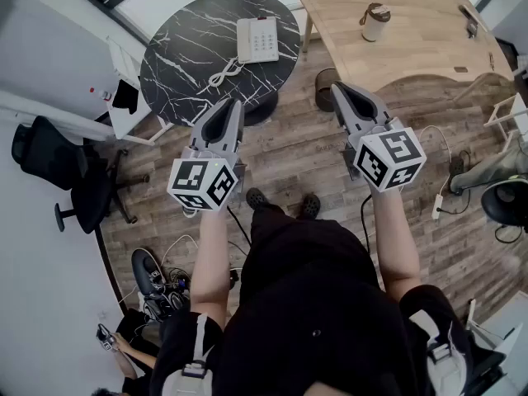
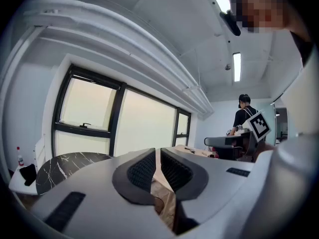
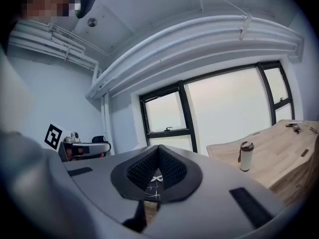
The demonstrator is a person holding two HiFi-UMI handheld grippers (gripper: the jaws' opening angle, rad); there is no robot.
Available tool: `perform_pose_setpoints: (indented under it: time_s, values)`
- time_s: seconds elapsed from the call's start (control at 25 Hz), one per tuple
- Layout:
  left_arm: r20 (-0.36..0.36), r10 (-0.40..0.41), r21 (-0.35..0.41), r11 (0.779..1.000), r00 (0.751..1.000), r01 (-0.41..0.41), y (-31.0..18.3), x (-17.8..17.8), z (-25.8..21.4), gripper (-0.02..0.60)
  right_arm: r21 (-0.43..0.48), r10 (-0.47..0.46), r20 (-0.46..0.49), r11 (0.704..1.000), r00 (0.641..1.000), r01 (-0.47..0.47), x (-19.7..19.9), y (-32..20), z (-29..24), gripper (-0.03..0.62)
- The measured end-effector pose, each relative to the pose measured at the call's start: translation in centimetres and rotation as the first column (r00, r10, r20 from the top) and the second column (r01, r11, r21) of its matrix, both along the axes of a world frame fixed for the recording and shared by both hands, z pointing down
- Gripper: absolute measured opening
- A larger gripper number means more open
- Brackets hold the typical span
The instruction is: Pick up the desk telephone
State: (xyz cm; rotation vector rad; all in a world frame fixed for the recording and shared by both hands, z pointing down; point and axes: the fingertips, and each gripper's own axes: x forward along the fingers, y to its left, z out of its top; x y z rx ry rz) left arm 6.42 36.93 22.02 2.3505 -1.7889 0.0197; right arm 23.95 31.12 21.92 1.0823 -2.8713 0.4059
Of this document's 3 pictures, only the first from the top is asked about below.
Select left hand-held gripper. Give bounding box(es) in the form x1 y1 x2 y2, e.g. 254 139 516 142
167 98 248 214

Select person's left forearm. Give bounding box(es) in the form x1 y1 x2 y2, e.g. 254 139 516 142
188 204 233 318

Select grey-green jacket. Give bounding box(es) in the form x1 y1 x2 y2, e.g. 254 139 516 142
449 137 528 194

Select light wooden desk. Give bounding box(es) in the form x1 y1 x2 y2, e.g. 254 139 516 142
287 0 516 95

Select right grey backpack strap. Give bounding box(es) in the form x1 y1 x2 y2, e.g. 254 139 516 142
407 309 469 396

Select white shelf unit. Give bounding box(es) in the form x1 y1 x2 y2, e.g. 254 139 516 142
106 35 175 146

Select black round stool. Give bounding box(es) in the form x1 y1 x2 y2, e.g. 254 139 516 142
480 177 528 227

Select grey backpack strap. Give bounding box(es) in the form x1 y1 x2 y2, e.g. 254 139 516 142
162 311 215 396
407 309 469 396

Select white coiled telephone cord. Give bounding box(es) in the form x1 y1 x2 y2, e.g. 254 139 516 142
196 57 245 96

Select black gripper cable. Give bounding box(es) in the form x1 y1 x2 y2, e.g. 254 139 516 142
360 193 374 245
225 205 253 248

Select person's left black shoe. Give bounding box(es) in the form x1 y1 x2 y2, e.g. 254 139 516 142
245 187 270 212

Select black cloth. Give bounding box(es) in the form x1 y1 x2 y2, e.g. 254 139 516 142
111 79 140 116

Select white tumbler with brown lid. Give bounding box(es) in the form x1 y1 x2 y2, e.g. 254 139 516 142
358 2 392 43

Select person's right forearm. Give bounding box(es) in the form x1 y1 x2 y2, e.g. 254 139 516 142
370 186 422 303

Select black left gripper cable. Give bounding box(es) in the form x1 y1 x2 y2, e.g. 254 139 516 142
225 205 253 248

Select white ledge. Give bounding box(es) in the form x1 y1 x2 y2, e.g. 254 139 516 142
0 90 117 142

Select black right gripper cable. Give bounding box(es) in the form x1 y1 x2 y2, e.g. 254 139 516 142
360 193 374 245

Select white chair frame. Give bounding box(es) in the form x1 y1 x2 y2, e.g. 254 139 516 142
483 92 528 153

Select white telephone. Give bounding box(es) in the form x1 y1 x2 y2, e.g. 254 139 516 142
236 16 281 64

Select person's right black shoe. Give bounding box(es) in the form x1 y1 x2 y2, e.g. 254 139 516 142
302 193 323 219

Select round black marble table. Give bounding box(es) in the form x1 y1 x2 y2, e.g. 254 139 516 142
139 0 301 127

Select small dark desk gadget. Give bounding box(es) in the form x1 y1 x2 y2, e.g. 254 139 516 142
458 3 480 39

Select person's black clothed body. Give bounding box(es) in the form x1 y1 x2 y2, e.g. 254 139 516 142
148 202 507 396

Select left grey backpack strap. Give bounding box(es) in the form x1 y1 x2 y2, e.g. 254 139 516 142
162 311 215 396

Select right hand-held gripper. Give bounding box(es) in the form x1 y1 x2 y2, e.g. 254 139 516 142
331 81 427 192

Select black office chair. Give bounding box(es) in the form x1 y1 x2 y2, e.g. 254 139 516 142
11 115 152 234

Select person's black shoe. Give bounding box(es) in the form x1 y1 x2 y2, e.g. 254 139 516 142
245 187 270 212
302 193 323 219

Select black waste bin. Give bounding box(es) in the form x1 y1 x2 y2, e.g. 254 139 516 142
314 68 342 111

